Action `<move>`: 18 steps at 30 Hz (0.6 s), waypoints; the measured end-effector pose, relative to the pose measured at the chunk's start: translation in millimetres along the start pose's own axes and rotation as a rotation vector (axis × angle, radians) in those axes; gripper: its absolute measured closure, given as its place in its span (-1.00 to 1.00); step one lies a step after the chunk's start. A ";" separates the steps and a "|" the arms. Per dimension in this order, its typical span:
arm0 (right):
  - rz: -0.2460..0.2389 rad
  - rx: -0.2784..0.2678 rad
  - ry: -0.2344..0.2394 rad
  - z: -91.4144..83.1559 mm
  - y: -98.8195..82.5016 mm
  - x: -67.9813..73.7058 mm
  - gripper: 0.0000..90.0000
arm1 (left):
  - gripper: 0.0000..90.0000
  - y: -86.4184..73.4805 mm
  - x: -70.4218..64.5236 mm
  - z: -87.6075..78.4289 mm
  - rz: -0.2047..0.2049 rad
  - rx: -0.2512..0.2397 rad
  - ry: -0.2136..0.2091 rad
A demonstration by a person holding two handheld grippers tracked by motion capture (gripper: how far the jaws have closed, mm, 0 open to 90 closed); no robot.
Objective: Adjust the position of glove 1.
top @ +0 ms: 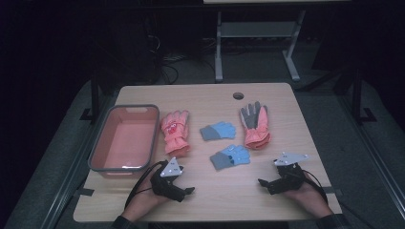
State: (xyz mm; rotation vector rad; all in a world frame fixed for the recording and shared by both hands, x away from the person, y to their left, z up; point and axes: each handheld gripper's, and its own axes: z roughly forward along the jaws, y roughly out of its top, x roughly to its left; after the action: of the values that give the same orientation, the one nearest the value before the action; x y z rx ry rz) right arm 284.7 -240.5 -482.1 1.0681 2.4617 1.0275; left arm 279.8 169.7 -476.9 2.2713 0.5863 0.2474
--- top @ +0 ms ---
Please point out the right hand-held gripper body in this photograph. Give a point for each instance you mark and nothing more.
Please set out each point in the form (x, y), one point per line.
(288, 176)

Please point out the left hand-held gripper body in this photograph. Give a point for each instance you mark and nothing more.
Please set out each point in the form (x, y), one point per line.
(165, 184)

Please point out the blue glove with dark dots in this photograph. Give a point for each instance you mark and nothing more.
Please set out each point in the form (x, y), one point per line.
(230, 156)

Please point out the pink glove with grey palm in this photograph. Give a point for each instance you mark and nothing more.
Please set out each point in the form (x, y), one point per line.
(256, 129)

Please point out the pink basin with grey rim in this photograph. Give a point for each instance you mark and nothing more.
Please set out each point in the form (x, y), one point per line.
(127, 140)

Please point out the blue grey knit glove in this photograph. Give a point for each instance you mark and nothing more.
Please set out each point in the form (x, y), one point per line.
(219, 131)

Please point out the person's left hand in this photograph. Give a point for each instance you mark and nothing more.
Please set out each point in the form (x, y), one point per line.
(143, 200)

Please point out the person's right hand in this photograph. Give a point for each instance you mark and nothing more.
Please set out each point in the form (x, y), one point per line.
(310, 198)

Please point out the grey tape strip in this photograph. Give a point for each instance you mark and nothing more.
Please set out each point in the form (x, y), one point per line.
(84, 191)
(334, 191)

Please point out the pink glove with red print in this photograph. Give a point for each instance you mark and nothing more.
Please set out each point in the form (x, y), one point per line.
(174, 133)

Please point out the grey metal stand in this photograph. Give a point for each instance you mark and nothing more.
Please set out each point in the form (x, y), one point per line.
(258, 29)

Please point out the black metal post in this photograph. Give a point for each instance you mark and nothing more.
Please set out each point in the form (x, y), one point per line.
(94, 95)
(358, 95)

